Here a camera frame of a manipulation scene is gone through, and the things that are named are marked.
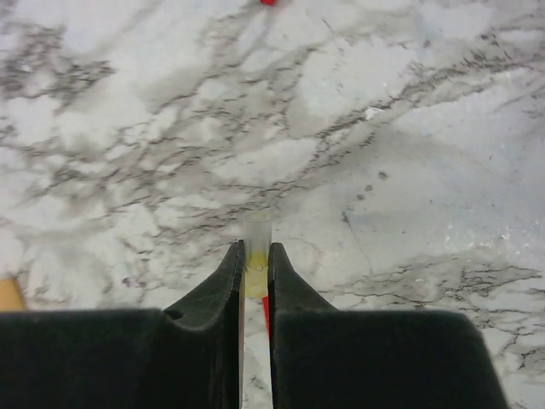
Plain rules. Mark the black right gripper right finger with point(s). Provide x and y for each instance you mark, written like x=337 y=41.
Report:
x=324 y=357

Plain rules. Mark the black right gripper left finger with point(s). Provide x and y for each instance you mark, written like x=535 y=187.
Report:
x=188 y=355

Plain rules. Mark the thin silver red pen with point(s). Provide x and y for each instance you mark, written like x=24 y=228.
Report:
x=269 y=2

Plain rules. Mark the red pen cap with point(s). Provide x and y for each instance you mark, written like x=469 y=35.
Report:
x=265 y=306

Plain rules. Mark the yellow translucent pen cap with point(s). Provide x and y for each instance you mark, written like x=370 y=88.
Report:
x=257 y=240

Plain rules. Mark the orange yellow pen cap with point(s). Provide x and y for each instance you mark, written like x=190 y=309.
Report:
x=11 y=298

